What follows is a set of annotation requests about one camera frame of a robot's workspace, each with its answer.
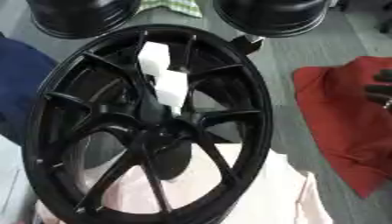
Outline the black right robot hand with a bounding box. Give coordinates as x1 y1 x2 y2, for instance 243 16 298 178
362 68 392 111

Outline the black round wheel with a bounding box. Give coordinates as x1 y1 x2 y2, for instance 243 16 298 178
24 0 143 39
211 0 334 39

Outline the black spoked wheel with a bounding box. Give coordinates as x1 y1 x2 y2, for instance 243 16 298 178
21 24 275 224

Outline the red cloth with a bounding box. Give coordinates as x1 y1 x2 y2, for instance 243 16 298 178
292 55 392 200

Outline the pale pink cloth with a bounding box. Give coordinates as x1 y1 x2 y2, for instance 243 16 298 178
31 143 334 224

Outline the green white checked cloth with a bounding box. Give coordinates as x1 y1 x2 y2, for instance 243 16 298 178
136 0 204 18

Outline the dark blue cloth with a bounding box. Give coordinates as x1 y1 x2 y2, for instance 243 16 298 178
0 32 59 146

